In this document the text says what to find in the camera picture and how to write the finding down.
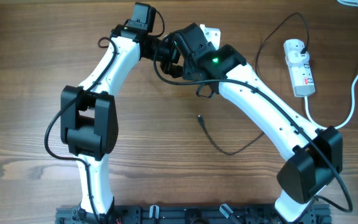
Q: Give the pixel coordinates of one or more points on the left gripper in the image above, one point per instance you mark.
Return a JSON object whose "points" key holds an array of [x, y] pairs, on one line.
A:
{"points": [[172, 66]]}

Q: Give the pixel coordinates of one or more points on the white power strip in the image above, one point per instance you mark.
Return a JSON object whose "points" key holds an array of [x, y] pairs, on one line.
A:
{"points": [[302, 80]]}

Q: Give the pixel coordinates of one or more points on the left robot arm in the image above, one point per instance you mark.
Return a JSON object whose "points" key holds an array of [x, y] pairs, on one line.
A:
{"points": [[89, 120]]}

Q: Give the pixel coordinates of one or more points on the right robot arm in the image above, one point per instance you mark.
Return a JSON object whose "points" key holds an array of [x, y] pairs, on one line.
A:
{"points": [[312, 156]]}

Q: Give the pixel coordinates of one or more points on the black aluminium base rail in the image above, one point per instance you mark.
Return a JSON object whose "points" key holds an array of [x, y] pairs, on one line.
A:
{"points": [[256, 213]]}

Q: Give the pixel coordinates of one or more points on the white USB charger adapter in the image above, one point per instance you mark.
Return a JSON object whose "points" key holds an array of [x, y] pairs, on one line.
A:
{"points": [[294, 56]]}

